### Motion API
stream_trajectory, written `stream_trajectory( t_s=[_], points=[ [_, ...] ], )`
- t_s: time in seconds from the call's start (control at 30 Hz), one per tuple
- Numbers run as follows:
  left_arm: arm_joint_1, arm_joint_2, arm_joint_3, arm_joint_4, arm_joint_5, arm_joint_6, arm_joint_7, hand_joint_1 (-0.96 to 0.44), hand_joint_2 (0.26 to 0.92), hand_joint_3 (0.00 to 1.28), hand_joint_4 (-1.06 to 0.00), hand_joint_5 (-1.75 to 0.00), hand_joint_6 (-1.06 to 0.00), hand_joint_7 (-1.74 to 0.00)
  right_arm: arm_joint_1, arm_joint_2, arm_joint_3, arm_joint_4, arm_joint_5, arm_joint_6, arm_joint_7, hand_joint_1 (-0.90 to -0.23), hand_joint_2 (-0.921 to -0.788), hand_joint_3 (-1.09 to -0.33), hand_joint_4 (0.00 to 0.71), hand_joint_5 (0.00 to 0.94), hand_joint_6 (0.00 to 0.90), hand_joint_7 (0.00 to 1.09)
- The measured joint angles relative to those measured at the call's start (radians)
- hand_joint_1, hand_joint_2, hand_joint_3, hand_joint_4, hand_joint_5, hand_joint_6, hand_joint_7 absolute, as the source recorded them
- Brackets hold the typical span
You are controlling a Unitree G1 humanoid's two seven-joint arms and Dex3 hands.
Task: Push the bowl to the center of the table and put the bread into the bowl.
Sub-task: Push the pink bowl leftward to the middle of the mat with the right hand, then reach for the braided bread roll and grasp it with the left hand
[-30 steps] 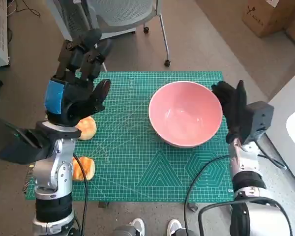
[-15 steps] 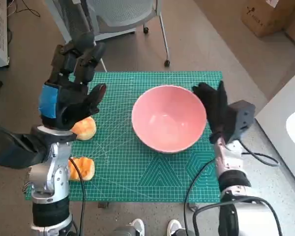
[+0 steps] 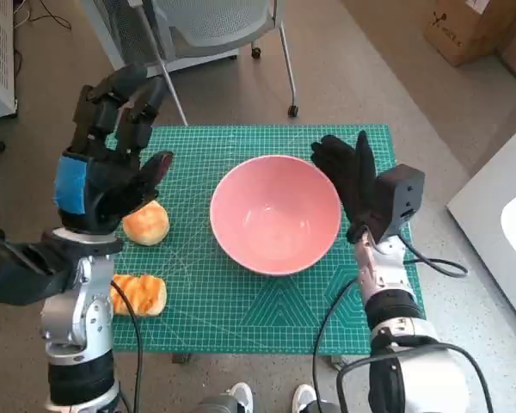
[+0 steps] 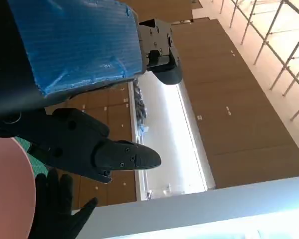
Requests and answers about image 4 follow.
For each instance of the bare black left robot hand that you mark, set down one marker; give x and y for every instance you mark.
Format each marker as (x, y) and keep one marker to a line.
(77, 39)

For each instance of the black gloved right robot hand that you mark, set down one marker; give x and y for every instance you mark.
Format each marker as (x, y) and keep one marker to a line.
(54, 206)

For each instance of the pink bowl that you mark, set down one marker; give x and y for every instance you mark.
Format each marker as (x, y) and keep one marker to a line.
(7, 186)

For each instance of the green cutting mat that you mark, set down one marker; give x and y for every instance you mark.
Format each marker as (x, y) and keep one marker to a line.
(38, 167)

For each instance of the dark clutter pile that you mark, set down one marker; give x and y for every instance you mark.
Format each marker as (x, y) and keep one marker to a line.
(140, 104)

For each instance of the white ledge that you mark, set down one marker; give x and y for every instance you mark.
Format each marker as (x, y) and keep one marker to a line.
(189, 211)

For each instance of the metal pipe rack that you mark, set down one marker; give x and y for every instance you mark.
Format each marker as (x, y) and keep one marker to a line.
(264, 42)

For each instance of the large brown cabinet wall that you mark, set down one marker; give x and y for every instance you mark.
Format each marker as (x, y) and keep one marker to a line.
(239, 112)

